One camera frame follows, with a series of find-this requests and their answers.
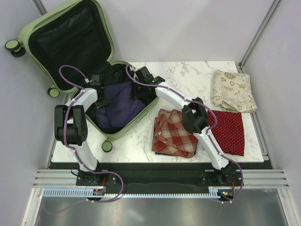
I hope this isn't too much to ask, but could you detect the purple garment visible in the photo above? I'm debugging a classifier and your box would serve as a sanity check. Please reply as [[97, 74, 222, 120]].
[[96, 82, 146, 129]]

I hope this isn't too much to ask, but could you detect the cream printed garment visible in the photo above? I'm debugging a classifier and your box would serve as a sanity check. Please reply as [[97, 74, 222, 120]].
[[211, 70, 257, 113]]

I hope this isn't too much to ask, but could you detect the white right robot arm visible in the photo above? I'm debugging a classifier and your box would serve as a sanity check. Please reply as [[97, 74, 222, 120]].
[[126, 65, 236, 186]]

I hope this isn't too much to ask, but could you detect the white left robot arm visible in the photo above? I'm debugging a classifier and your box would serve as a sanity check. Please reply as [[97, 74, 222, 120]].
[[55, 75, 105, 186]]

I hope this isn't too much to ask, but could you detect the green hard-shell suitcase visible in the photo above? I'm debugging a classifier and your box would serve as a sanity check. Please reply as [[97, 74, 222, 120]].
[[5, 0, 158, 153]]

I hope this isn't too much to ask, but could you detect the red plaid folded shirt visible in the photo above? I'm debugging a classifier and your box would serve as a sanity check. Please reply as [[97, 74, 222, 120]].
[[152, 109, 198, 159]]

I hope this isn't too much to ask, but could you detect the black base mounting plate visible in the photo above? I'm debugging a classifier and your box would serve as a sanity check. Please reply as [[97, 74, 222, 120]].
[[75, 162, 244, 195]]

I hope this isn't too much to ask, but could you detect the red polka dot cloth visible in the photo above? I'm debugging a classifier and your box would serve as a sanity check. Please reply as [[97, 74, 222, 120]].
[[208, 111, 245, 156]]

